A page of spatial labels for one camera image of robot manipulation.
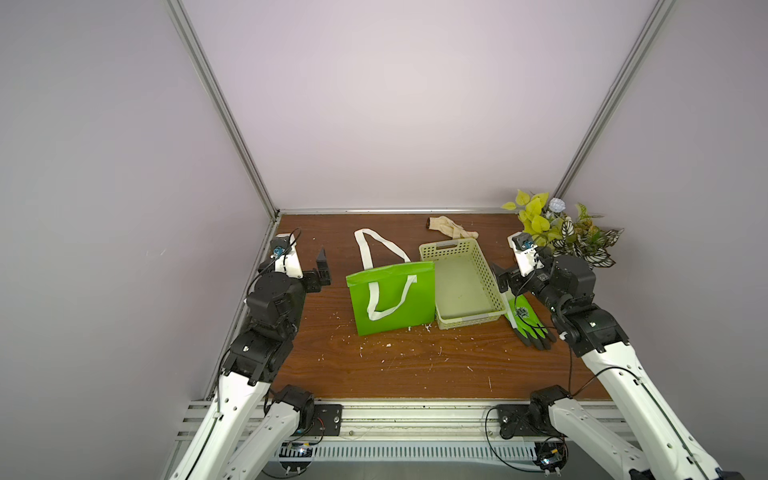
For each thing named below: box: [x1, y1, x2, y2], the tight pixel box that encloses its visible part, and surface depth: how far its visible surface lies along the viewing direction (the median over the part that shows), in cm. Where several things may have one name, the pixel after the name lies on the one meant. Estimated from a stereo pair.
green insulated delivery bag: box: [346, 229, 436, 336], surface depth 79 cm
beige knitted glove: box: [426, 215, 479, 239], surface depth 116 cm
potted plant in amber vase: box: [502, 190, 624, 268], surface depth 85 cm
